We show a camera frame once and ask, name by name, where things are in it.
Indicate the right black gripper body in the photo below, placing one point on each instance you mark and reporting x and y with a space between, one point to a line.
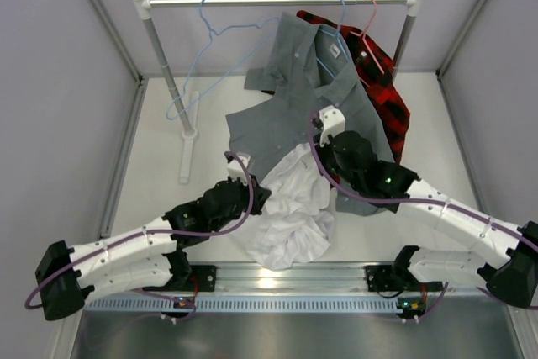
329 162

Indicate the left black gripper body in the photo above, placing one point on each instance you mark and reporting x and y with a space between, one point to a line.
242 205

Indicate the white shirt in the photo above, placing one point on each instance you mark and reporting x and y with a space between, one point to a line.
295 225

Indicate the light blue hanger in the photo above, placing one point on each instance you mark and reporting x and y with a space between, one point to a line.
227 49

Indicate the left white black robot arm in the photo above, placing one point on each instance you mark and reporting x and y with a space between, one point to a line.
152 256

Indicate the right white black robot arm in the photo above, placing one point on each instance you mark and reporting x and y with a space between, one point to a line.
499 257

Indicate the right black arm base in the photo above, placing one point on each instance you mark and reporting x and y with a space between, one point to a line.
411 295

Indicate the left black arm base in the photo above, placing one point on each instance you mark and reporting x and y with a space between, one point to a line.
202 279

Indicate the grey button-up shirt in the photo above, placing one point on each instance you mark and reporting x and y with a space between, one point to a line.
270 130

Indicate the red black plaid shirt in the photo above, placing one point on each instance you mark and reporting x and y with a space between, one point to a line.
375 70

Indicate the blue hanger holding grey shirt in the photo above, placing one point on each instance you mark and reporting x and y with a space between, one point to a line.
330 47

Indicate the white metal clothes rack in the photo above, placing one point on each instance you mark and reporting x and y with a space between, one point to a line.
187 113

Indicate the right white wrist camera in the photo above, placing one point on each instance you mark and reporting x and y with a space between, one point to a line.
330 122

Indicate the pink wire hanger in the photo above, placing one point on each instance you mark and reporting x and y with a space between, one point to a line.
370 22

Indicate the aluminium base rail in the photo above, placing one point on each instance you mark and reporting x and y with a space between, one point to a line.
294 277

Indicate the slotted grey cable duct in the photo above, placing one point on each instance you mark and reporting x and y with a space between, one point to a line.
250 304

